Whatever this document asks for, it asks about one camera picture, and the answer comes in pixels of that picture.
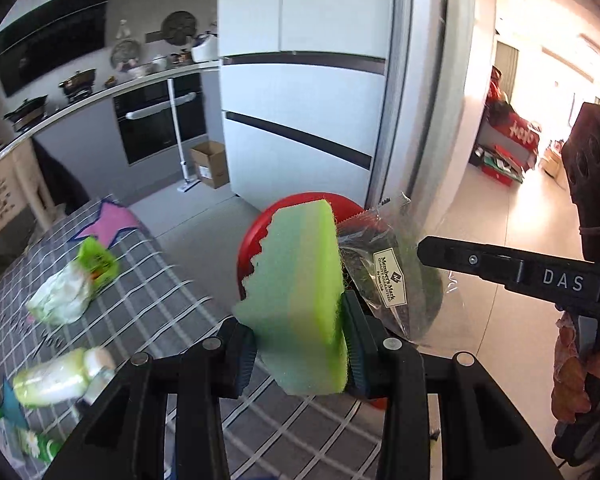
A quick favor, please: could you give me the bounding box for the dark cooking pot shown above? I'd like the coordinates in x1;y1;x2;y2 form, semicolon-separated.
59;68;97;96

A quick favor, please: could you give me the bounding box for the round steel hanging strainer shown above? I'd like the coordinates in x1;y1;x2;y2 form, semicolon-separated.
111;39;140;68

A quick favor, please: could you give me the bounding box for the grey checkered tablecloth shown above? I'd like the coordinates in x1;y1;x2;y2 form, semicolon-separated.
0;195;396;480

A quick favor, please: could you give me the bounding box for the round dark hanging pan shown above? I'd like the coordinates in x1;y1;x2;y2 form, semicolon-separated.
161;10;198;43

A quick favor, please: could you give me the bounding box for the white mop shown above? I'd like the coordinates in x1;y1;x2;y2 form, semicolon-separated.
167;77;201;194

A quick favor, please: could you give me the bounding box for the green flower print packet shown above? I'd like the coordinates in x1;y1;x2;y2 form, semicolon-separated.
2;425;65;463

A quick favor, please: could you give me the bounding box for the black built-in oven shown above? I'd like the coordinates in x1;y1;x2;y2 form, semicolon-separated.
112;72;207;166

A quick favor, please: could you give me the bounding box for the clear plastic food packet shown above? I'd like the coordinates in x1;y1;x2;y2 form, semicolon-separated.
336;191;463;346

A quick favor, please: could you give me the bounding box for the green snack packet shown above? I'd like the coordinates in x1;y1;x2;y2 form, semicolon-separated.
76;237;118;291

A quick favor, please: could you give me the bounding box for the black wok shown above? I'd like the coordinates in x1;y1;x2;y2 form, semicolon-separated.
4;95;48;126

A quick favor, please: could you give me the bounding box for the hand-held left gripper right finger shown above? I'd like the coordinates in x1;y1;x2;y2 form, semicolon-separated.
341;290;563;480

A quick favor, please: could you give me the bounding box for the person's right hand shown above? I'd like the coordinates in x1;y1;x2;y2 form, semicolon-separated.
551;329;600;426

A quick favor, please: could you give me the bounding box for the black range hood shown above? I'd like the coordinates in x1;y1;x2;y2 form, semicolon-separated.
0;0;110;98

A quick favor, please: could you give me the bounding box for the white refrigerator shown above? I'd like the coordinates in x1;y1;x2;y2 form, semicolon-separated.
217;0;398;211

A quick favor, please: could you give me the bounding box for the white green plastic bag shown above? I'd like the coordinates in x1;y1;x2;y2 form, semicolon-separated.
25;262;95;325

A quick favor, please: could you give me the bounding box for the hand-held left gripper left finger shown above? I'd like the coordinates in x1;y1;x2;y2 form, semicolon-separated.
42;317;258;480

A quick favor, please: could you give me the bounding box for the grey sliding door frame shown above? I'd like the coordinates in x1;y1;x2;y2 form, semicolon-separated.
370;0;496;281

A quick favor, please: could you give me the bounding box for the white rice cooker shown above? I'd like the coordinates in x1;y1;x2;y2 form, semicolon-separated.
191;35;218;63

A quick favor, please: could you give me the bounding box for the red plastic stool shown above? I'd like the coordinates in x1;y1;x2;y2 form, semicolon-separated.
235;191;391;411

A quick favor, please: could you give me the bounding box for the yellow green sponge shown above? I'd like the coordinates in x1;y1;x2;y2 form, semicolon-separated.
231;199;350;396

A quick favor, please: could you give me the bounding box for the grey kitchen cabinet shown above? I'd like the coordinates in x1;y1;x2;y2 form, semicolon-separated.
30;62;221;201

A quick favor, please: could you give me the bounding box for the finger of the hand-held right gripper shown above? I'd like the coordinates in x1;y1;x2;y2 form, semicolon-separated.
416;236;600;307

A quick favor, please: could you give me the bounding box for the white carved chair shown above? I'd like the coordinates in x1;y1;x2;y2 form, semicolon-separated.
0;137;56;251

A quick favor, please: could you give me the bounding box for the light green plastic bottle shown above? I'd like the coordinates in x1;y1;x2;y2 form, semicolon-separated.
12;347;117;408

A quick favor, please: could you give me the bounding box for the teal orange small wrapper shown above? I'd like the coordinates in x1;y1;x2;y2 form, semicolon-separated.
0;382;28;428

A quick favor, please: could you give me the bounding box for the cardboard box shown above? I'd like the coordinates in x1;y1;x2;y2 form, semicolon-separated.
190;141;230;190

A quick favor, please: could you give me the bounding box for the pile of red gift boxes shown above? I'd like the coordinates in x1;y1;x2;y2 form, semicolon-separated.
470;65;543;188

